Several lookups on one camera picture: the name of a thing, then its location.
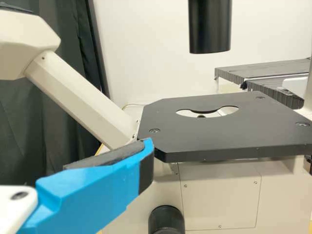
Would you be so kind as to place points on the cream microscope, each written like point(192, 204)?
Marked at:
point(219, 136)

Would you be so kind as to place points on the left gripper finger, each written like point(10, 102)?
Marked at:
point(92, 190)

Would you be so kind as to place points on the black platform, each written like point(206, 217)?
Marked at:
point(268, 91)
point(256, 70)

